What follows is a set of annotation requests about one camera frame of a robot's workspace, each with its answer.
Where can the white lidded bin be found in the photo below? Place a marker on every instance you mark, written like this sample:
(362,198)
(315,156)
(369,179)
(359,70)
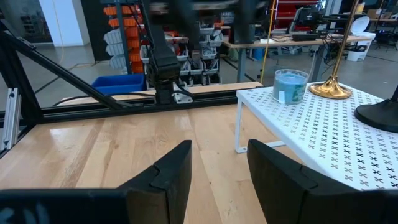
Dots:
(360,40)

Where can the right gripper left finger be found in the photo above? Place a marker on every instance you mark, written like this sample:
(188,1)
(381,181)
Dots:
(169,186)

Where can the red tool cabinet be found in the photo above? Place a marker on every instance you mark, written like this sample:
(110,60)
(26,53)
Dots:
(289,9)

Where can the silver aluminium extrusion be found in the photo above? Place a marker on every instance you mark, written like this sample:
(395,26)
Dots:
(11,118)

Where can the black aluminium table frame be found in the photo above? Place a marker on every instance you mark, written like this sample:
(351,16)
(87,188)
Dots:
(77,84)

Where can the blue plastic bin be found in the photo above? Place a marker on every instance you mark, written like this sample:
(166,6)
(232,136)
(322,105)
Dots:
(119,84)

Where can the gold candlestick holder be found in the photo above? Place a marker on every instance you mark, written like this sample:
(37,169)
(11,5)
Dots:
(331,88)

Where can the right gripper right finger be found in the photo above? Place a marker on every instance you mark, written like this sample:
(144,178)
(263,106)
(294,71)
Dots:
(280,186)

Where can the wooden desk grey legs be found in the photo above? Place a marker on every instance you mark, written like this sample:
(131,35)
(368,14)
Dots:
(280,42)

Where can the orange white parts bin rack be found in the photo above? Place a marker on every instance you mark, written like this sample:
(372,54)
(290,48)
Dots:
(130,37)

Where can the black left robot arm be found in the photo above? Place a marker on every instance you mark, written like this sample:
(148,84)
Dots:
(163,65)

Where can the blue candle jar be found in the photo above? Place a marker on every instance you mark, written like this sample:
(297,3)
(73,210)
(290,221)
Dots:
(289,87)

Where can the white perforated metal shelf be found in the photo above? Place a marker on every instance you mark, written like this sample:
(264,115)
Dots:
(335,137)

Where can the black candlestick holder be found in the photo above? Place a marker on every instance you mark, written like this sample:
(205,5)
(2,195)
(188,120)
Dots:
(381,113)

